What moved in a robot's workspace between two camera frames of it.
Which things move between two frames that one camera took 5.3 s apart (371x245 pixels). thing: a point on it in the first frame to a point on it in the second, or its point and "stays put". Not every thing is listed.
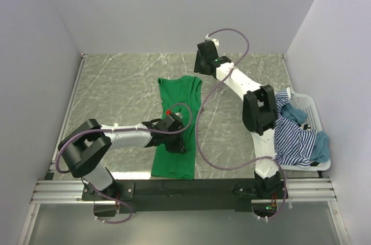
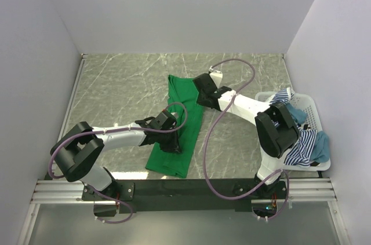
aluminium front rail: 71,192 stays put
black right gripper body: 199,64 to 200,99
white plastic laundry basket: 314,121 stays put
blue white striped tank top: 293,145 stays put
